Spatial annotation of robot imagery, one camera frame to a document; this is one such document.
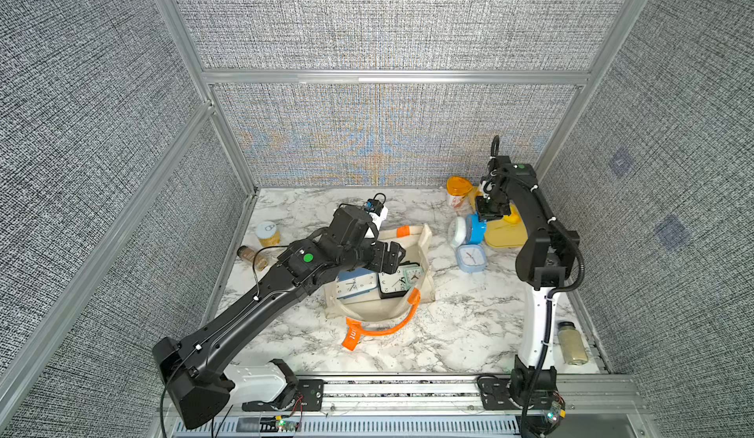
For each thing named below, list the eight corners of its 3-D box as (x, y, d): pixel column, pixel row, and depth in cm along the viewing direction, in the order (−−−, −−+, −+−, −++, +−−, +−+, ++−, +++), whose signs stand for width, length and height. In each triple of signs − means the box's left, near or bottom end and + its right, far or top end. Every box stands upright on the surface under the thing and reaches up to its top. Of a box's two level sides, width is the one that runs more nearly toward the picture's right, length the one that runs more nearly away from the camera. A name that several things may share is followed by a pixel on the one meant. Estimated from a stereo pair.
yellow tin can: (259, 246, 104) (253, 236, 99) (263, 231, 108) (258, 221, 104) (279, 246, 104) (274, 236, 99) (283, 231, 108) (278, 221, 104)
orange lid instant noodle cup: (446, 209, 114) (451, 193, 107) (443, 192, 120) (447, 176, 113) (468, 209, 114) (474, 193, 107) (464, 192, 120) (469, 176, 113)
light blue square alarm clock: (459, 272, 97) (460, 269, 95) (454, 247, 103) (455, 244, 102) (489, 272, 97) (491, 269, 95) (482, 247, 103) (484, 244, 102)
